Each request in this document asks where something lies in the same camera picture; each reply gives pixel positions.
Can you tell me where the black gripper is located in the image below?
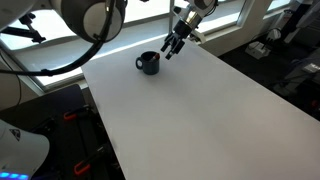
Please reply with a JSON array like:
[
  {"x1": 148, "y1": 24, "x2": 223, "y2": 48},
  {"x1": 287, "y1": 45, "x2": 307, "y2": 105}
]
[{"x1": 160, "y1": 20, "x2": 192, "y2": 60}]

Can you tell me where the dark green enamel mug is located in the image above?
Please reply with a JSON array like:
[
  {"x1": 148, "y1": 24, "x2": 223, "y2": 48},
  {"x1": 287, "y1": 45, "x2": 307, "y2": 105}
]
[{"x1": 135, "y1": 51, "x2": 160, "y2": 75}]

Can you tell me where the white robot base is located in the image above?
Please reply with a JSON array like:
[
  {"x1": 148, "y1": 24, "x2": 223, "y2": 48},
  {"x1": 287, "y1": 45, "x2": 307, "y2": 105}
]
[{"x1": 0, "y1": 120, "x2": 50, "y2": 180}]

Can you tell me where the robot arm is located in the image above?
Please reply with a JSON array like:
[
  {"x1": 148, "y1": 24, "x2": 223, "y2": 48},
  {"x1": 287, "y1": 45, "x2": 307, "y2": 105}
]
[{"x1": 0, "y1": 0, "x2": 218, "y2": 60}]

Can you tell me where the orange black clamp far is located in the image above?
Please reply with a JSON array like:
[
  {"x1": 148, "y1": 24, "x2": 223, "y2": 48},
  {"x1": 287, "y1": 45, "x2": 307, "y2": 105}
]
[{"x1": 63, "y1": 105, "x2": 91, "y2": 121}]

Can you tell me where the orange black clamp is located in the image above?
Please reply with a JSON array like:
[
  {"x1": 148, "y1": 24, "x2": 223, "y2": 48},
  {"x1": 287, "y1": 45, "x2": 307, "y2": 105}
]
[
  {"x1": 63, "y1": 105, "x2": 91, "y2": 121},
  {"x1": 73, "y1": 144, "x2": 107, "y2": 176}
]

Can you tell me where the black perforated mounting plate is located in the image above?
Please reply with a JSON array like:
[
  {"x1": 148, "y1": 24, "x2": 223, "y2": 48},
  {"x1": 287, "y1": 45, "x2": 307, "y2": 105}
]
[{"x1": 35, "y1": 85, "x2": 117, "y2": 180}]

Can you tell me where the orange black clamp near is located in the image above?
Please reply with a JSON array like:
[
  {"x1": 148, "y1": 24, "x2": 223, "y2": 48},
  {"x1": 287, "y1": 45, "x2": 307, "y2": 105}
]
[{"x1": 73, "y1": 144, "x2": 107, "y2": 176}]

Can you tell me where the black cable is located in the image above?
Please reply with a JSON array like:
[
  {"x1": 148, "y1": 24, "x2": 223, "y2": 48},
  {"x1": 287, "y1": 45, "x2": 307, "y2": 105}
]
[{"x1": 0, "y1": 0, "x2": 116, "y2": 77}]

